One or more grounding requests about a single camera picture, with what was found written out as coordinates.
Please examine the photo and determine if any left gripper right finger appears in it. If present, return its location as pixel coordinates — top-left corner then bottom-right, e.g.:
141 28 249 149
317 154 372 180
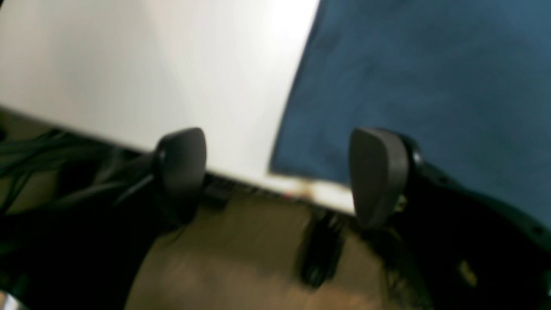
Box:
349 127 551 310

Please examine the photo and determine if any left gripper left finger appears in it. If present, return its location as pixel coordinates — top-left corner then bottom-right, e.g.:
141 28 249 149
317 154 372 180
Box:
1 127 207 310

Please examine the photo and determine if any dark blue t-shirt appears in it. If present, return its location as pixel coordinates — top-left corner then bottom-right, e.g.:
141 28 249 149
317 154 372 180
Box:
269 0 551 227

